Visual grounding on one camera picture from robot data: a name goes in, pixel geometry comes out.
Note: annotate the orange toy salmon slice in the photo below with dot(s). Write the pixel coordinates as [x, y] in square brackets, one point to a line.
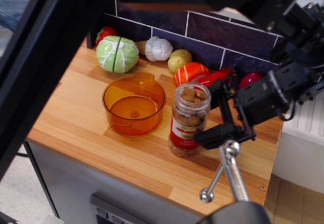
[191, 72]

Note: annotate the yellow toy potato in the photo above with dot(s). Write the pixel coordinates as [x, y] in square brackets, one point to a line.
[178, 59]

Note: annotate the grey toy stove cabinet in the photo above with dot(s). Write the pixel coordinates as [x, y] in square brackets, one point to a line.
[78, 194]

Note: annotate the green toy cabbage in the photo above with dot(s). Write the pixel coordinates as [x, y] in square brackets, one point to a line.
[117, 54]

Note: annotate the white toy garlic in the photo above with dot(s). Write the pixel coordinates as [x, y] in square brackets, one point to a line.
[155, 49]

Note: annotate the red toy strawberry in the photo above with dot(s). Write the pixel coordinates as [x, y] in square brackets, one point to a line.
[104, 32]

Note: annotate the clear almond jar red label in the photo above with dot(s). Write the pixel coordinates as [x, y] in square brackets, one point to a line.
[190, 111]

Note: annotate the white toy sink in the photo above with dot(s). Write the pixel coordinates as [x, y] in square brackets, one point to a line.
[299, 158]

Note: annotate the metal clamp screw handle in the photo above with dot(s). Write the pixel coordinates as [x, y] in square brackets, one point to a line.
[228, 152]

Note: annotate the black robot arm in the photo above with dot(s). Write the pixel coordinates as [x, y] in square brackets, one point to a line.
[49, 32]

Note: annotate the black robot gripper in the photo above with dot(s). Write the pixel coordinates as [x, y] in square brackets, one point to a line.
[242, 109]

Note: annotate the orange transparent plastic pot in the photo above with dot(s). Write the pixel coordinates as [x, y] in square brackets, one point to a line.
[134, 104]

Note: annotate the red toy chili pepper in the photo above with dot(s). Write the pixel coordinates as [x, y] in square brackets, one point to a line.
[217, 75]

